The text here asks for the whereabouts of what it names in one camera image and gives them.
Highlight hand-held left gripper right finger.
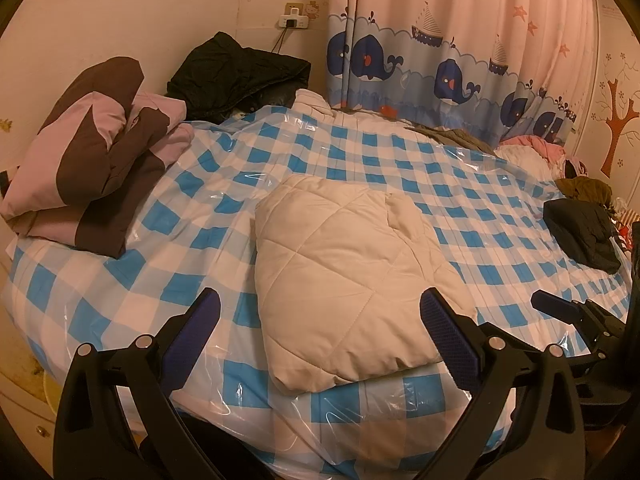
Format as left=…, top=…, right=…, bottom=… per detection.
left=420, top=287, right=593, bottom=480

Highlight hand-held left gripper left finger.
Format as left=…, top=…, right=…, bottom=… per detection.
left=52, top=289, right=222, bottom=480

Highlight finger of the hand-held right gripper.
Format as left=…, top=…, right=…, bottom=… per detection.
left=531, top=290, right=626, bottom=341

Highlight white quilted jacket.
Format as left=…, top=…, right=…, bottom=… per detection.
left=254, top=175, right=478, bottom=393

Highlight pink clothes pile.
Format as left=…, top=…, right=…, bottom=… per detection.
left=495, top=135, right=584, bottom=182

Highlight dark cloth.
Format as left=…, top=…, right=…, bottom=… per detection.
left=543, top=199, right=622, bottom=275

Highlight blue checkered bed cover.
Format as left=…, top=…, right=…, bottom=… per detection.
left=0, top=105, right=633, bottom=480

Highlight brown cloth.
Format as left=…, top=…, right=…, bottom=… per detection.
left=555, top=176, right=614, bottom=207

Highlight olive green cloth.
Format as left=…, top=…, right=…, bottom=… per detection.
left=412, top=125, right=498, bottom=154

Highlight white bedside cabinet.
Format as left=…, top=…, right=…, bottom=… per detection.
left=0, top=345, right=67, bottom=463

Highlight pink and brown blanket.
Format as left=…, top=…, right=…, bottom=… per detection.
left=0, top=56, right=196, bottom=260

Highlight white duvet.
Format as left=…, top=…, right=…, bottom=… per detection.
left=292, top=88, right=416, bottom=127

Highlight black padded jacket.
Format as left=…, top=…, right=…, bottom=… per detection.
left=166, top=31, right=312, bottom=122

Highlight whale print curtain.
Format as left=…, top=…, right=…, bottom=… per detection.
left=325, top=0, right=601, bottom=147

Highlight brown tree wall sticker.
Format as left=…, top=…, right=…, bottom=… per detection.
left=600, top=77, right=640, bottom=179

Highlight white wall power socket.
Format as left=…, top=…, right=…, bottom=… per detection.
left=278, top=4, right=319, bottom=30

